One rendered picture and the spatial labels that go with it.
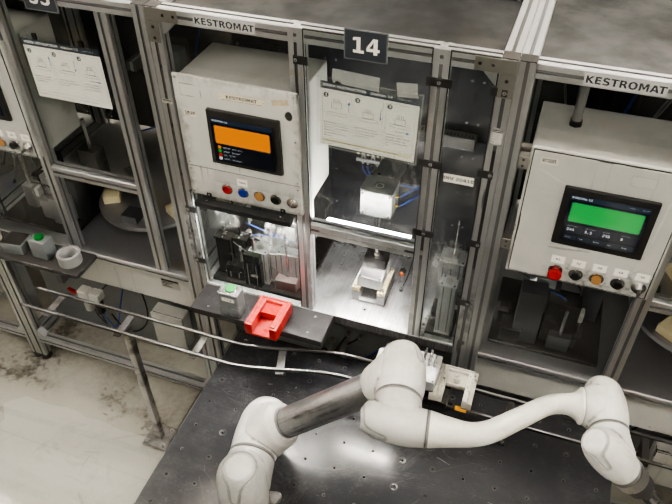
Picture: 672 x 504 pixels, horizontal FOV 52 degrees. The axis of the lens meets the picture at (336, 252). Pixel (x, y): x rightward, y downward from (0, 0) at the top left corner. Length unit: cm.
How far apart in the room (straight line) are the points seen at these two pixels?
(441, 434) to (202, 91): 124
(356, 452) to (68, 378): 182
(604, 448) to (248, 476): 102
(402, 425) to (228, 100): 109
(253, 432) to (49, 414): 164
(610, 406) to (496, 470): 68
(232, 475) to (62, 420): 163
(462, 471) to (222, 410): 90
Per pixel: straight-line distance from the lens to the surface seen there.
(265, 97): 211
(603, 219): 203
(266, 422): 226
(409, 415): 185
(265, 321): 259
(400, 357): 195
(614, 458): 189
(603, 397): 199
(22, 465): 359
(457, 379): 247
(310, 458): 251
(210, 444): 258
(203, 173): 239
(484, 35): 201
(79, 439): 358
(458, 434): 186
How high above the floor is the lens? 282
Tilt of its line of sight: 42 degrees down
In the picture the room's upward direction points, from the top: straight up
